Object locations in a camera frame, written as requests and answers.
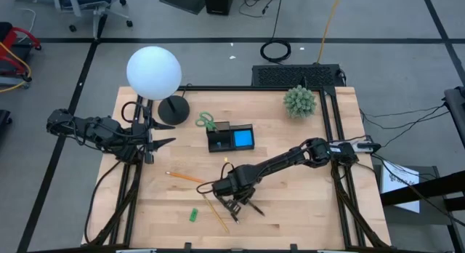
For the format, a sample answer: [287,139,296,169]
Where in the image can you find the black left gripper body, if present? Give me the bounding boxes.
[131,100,155,165]

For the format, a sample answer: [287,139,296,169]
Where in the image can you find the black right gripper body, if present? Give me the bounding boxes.
[212,172,257,214]

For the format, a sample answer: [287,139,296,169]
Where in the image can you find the yellow pencil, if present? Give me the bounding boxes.
[201,193,231,235]

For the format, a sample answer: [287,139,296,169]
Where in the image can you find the black mesh desk organizer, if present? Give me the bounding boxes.
[206,121,255,153]

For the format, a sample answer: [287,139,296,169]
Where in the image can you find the orange pencil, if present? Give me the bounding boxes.
[165,170,208,184]

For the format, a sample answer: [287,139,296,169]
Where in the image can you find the green-handled scissors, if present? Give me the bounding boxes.
[195,111,220,133]

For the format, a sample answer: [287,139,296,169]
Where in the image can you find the blue sticky note pad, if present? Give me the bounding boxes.
[233,129,254,148]

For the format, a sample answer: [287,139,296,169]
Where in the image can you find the white globe table lamp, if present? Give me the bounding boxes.
[126,45,191,126]

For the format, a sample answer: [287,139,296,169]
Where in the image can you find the potted artificial green plant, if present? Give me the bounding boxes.
[283,84,318,119]

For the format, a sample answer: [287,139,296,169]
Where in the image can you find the black perforated equipment case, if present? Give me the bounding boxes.
[251,63,346,89]

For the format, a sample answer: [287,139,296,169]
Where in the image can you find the black computer tower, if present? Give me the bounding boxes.
[203,0,235,17]

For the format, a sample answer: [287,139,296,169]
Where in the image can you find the black white power module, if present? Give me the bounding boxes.
[357,140,382,154]

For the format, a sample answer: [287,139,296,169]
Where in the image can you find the red cart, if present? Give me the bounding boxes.
[0,21,42,90]

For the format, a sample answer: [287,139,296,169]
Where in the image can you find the white printed paper sheet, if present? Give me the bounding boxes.
[380,160,421,214]

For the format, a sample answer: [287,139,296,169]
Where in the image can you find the black metal beam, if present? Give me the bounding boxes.
[379,169,465,210]

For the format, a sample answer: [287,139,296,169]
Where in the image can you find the black metal table frame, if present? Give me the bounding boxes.
[81,84,393,253]

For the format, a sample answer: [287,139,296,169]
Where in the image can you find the coiled black cable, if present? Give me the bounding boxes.
[259,0,292,64]

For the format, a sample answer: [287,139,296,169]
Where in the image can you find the yellow floor cable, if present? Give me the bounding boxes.
[316,0,343,65]

